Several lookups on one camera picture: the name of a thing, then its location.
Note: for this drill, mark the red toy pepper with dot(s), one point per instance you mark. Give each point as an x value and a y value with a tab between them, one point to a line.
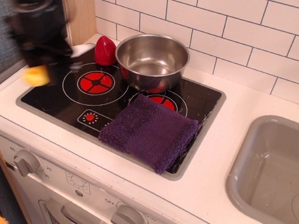
104	53

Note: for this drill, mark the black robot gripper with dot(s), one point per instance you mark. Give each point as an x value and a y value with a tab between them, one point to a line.
40	27

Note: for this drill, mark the grey sink basin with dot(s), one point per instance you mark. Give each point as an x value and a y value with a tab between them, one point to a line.
264	180

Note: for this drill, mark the purple folded towel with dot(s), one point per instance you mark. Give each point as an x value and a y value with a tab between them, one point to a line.
151	132

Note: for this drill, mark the wooden side post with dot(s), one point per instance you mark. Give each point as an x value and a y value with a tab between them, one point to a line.
81	24

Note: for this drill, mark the stainless steel pot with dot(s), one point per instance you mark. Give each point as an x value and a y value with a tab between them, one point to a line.
152	63

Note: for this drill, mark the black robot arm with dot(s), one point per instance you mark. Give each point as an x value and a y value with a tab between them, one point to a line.
29	5

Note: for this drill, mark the white toy oven front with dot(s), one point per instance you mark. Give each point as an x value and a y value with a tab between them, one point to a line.
53	195

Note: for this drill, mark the black toy stovetop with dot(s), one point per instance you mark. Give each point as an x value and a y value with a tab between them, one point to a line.
88	98

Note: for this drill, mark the yellow handled toy knife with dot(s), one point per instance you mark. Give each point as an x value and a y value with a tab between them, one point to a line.
59	52

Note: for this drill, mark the grey right oven knob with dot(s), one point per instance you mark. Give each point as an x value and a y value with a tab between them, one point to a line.
127	215

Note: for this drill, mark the grey oven knob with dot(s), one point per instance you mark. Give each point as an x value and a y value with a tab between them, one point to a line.
26	162
127	215

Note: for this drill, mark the grey left oven knob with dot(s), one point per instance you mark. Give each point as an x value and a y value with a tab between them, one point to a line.
26	162

